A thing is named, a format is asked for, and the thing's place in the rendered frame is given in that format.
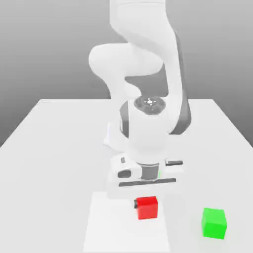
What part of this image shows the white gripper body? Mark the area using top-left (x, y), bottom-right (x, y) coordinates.
top-left (107, 171), bottom-right (184, 200)

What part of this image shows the small red cube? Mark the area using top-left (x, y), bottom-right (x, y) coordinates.
top-left (135, 196), bottom-right (159, 220)

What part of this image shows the small green cube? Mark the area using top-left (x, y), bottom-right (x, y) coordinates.
top-left (201, 207), bottom-right (228, 240)

